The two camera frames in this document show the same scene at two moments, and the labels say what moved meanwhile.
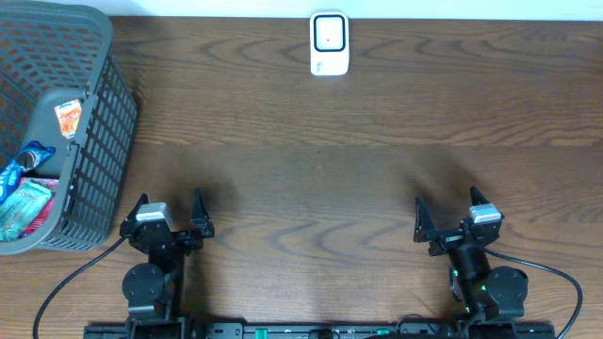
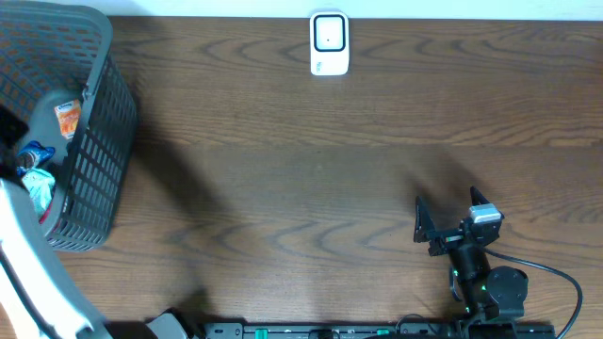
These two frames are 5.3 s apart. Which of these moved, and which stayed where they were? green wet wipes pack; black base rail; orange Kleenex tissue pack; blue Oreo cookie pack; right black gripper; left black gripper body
Moved: left black gripper body; green wet wipes pack
Stayed: orange Kleenex tissue pack; black base rail; blue Oreo cookie pack; right black gripper
